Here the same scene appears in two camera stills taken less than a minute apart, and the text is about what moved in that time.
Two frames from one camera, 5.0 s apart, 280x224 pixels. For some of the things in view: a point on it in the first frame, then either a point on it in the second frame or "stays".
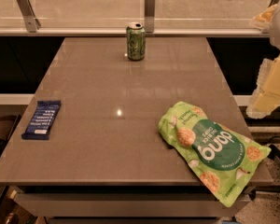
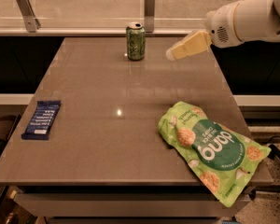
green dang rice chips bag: (225, 159) stays
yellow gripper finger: (273, 86) to (224, 30)
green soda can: (136, 35) stays
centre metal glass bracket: (149, 9) stays
